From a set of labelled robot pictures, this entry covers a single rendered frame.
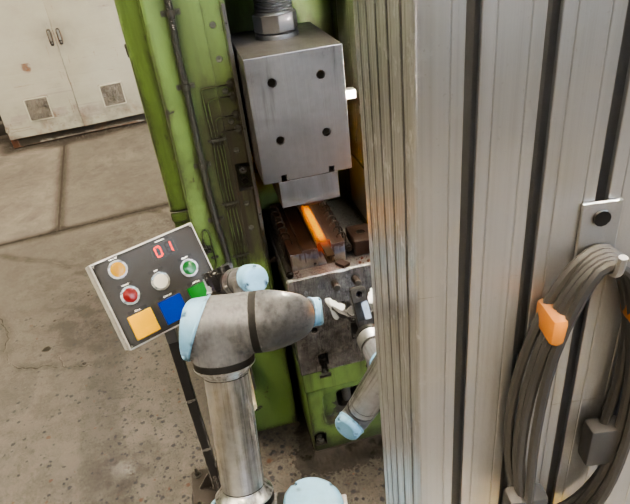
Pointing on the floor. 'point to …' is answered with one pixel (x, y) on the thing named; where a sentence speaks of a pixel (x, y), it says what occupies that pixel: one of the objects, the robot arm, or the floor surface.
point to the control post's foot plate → (203, 489)
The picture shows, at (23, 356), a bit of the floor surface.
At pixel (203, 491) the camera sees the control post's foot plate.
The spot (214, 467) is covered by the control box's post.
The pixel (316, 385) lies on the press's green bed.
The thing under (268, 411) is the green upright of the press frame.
